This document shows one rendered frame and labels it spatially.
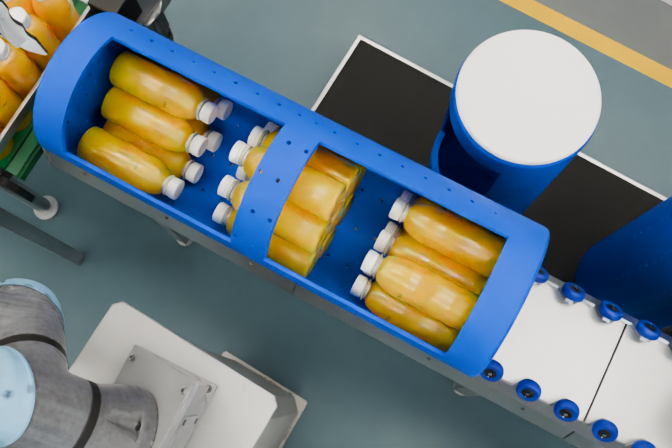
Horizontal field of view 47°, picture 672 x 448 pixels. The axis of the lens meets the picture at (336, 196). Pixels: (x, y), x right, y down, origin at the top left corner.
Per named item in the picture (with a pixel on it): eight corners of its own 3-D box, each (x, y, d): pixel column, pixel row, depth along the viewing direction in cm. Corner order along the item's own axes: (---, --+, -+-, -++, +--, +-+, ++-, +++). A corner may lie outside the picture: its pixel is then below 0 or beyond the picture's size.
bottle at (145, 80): (132, 43, 142) (218, 87, 140) (129, 74, 147) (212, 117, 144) (108, 59, 137) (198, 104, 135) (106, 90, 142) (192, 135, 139)
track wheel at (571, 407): (583, 414, 137) (584, 406, 138) (559, 401, 137) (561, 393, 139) (571, 427, 139) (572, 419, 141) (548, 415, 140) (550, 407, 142)
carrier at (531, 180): (461, 144, 238) (395, 206, 233) (523, 3, 153) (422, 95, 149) (529, 209, 232) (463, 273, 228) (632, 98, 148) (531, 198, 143)
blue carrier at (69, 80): (462, 383, 141) (492, 374, 114) (65, 170, 153) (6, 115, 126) (526, 249, 149) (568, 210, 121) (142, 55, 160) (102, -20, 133)
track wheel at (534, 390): (544, 393, 138) (546, 385, 139) (521, 381, 138) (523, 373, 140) (533, 407, 140) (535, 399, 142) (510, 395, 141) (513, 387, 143)
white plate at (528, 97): (524, 2, 152) (523, 5, 153) (426, 93, 148) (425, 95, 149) (632, 96, 147) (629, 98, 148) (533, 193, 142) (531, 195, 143)
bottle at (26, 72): (54, 100, 163) (18, 63, 145) (21, 107, 163) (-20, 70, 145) (50, 70, 165) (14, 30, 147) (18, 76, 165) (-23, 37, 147)
